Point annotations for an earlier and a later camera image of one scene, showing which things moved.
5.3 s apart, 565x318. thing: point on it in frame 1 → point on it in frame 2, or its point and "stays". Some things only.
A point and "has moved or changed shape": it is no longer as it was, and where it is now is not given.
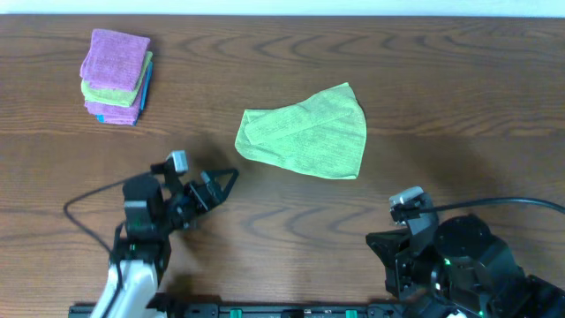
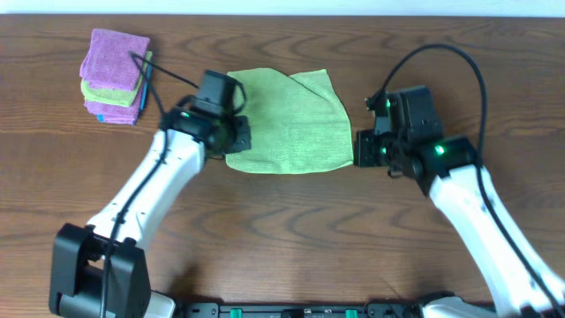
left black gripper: x=201 y=194 → x=241 y=133
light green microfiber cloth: x=325 y=134 has moved or changed shape
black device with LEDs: x=274 y=310 stays
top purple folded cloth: x=115 y=60 stays
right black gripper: x=395 y=259 → x=363 y=140
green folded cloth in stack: x=117 y=97 stays
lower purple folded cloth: x=123 y=115 stays
